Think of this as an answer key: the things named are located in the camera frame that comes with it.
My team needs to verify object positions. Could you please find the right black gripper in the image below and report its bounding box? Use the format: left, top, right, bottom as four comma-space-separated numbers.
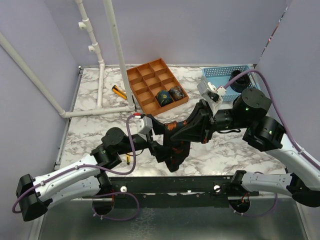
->
169, 99, 251, 144

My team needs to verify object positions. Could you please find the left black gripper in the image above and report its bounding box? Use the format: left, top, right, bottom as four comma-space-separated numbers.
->
117, 114, 181, 162

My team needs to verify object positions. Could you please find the black orange floral tie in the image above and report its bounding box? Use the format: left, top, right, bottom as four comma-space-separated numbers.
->
163, 120, 191, 173

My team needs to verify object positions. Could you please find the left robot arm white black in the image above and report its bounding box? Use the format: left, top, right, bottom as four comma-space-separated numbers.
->
12, 113, 167, 222

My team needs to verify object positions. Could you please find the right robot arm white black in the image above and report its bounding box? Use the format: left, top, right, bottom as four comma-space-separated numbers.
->
164, 87, 320, 208

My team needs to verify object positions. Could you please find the small yellow black cutter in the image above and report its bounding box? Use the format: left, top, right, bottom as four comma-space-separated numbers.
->
125, 154, 131, 166

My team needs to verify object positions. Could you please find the rolled brown floral tie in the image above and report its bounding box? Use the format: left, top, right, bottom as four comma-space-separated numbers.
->
168, 85, 185, 102

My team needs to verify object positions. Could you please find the rolled navy yellow tie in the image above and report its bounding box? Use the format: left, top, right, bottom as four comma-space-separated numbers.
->
155, 90, 174, 107

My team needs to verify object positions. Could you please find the orange wooden compartment tray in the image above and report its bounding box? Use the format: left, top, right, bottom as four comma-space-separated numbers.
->
126, 58, 189, 116

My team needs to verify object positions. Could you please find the light blue plastic basket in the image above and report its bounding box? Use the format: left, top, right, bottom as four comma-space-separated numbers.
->
202, 65, 253, 103

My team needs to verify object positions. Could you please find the rolled black tie in basket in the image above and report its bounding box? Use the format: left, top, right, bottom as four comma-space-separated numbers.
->
229, 70, 250, 94

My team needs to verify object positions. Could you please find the yellow utility knife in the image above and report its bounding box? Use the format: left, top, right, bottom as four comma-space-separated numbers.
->
111, 85, 128, 100

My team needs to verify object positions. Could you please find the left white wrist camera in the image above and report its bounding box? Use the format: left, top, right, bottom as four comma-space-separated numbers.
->
133, 113, 153, 141

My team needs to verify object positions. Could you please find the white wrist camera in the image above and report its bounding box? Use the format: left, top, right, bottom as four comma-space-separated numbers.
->
197, 81, 227, 116
133, 113, 153, 141

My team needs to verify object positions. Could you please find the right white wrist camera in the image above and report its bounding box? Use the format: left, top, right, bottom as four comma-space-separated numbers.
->
197, 81, 227, 116

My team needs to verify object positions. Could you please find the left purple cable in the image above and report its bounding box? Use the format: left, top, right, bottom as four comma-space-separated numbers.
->
11, 114, 144, 222

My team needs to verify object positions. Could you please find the purple cable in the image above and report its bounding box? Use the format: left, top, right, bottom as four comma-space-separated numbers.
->
11, 114, 144, 222
223, 69, 320, 218

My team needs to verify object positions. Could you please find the small green handled screwdriver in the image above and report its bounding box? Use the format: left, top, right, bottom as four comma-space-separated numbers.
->
132, 95, 137, 110

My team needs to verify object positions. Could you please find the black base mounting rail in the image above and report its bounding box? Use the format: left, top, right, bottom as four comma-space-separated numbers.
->
52, 174, 261, 210

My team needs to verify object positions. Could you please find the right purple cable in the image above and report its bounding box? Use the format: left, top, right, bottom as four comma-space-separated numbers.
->
223, 69, 320, 218

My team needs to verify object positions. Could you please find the white PVC pipe frame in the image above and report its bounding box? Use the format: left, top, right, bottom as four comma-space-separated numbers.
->
0, 0, 136, 119

